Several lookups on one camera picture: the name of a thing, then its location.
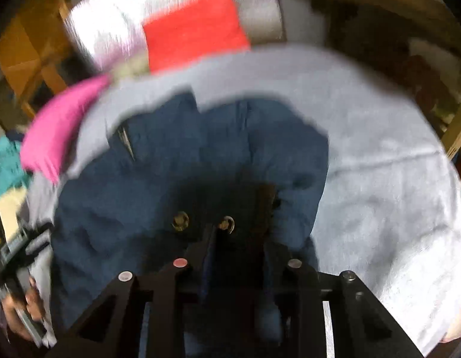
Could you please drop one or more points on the navy blue jacket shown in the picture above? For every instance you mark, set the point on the navy blue jacket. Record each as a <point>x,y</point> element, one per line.
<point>185,156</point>

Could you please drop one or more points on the wooden spindle chair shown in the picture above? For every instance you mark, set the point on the wooden spindle chair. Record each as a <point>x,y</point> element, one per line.
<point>53,78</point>

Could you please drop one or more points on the grey bed blanket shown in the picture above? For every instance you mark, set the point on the grey bed blanket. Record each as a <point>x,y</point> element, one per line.
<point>365,156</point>

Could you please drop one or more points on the brown wooden shelf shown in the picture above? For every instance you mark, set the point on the brown wooden shelf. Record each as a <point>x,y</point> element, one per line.
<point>17,56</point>

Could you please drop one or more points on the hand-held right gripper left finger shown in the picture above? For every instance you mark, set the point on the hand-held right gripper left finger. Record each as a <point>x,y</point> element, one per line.
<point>205,268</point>

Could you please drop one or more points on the pink cushion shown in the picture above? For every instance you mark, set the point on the pink cushion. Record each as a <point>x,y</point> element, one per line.
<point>60,126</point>

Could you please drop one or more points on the person's left hand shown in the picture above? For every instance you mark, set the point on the person's left hand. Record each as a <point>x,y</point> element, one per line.
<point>31,302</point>

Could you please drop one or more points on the red cushion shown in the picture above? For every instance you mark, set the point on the red cushion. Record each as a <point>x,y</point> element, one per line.
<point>195,30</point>

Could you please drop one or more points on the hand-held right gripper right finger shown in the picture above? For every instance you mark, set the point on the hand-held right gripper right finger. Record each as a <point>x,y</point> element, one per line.
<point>269,268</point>

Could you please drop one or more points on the teal cloth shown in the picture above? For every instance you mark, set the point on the teal cloth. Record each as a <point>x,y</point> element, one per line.
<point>6,167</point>

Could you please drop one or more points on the silver foil insulating mat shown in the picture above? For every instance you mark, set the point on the silver foil insulating mat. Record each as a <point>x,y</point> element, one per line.
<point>114,18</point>

